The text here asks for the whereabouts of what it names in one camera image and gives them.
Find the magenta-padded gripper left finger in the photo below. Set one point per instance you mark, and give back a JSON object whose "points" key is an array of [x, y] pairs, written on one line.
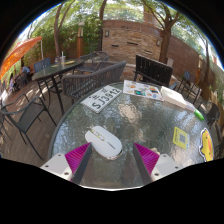
{"points": [[77, 156]]}

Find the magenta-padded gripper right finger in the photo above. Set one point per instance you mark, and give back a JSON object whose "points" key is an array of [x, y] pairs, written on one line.
{"points": [[147, 157]]}

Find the white computer mouse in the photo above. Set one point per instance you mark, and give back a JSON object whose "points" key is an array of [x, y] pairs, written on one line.
{"points": [[104, 140]]}

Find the yellow duck-shaped mouse pad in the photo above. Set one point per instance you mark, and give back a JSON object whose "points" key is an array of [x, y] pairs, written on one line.
{"points": [[207, 145]]}

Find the yellow square code card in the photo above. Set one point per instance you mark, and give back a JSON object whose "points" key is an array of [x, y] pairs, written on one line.
{"points": [[181, 137]]}

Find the white licence plate sign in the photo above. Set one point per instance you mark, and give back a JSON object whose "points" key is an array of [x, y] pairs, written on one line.
{"points": [[101, 98]]}

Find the dark metal mesh chair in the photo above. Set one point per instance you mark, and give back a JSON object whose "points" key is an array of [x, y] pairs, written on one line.
{"points": [[28, 116], [212, 115]]}

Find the small flat white box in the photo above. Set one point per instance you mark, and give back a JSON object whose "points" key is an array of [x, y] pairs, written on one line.
{"points": [[190, 106]]}

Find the green plastic packet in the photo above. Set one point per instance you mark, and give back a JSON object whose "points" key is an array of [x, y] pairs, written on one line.
{"points": [[199, 115]]}

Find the colourful printed picture sheet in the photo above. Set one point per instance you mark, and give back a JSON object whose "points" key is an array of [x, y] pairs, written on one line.
{"points": [[141, 90]]}

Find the dark wicker armchair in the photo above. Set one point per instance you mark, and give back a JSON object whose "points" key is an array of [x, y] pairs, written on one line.
{"points": [[95, 60], [91, 81]]}

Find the dark slatted garden chair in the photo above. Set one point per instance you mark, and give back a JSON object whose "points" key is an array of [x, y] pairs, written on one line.
{"points": [[190, 83]]}

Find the black slatted wooden chair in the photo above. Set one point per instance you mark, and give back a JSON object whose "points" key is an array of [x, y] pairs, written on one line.
{"points": [[151, 70]]}

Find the dark round garden table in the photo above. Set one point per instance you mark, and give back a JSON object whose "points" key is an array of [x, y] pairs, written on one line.
{"points": [[56, 70]]}

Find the clear cup with straw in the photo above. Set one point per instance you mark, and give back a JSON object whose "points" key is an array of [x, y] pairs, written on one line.
{"points": [[62, 59]]}

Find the blue slatted chair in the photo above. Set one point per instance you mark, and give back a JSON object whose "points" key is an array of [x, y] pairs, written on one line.
{"points": [[41, 64]]}

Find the person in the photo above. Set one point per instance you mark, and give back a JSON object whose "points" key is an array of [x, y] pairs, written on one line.
{"points": [[25, 69]]}

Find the tree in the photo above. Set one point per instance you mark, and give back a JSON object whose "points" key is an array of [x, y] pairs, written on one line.
{"points": [[165, 40], [206, 56], [101, 26], [56, 36]]}

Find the orange parasol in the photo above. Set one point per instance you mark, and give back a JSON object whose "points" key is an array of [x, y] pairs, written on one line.
{"points": [[18, 53]]}

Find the grey wall box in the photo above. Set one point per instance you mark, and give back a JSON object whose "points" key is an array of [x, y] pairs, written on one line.
{"points": [[170, 62]]}

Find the wooden lamp post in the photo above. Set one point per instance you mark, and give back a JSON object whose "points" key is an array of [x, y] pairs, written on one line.
{"points": [[200, 68], [80, 40]]}

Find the black wall lamp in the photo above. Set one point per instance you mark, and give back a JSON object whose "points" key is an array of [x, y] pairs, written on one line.
{"points": [[106, 33], [158, 42]]}

